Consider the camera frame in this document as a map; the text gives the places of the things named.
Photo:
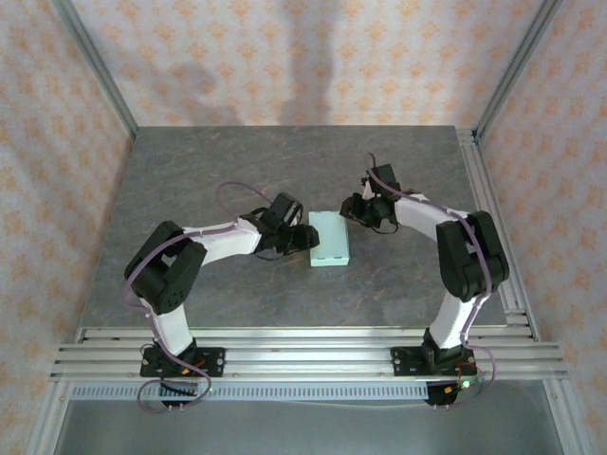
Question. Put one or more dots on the light teal paper box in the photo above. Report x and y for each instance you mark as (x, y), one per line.
(329, 237)

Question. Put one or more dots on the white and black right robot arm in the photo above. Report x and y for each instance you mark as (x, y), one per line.
(474, 256)

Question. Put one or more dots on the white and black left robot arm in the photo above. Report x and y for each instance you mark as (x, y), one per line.
(166, 270)

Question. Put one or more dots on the grey metal panel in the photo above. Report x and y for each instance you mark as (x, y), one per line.
(308, 429)

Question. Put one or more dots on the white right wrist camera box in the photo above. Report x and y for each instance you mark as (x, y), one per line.
(367, 190)

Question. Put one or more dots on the narrow aluminium rail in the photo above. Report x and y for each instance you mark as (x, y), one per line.
(308, 334)

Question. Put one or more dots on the aluminium side rail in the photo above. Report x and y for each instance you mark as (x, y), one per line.
(488, 208)

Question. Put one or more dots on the wide aluminium base rail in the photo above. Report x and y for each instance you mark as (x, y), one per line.
(308, 362)

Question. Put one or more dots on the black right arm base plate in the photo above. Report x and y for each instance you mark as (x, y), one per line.
(403, 362)

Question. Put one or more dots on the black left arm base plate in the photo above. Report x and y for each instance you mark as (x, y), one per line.
(213, 362)

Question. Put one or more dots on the aluminium frame post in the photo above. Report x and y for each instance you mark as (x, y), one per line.
(569, 422)
(99, 71)
(47, 422)
(517, 66)

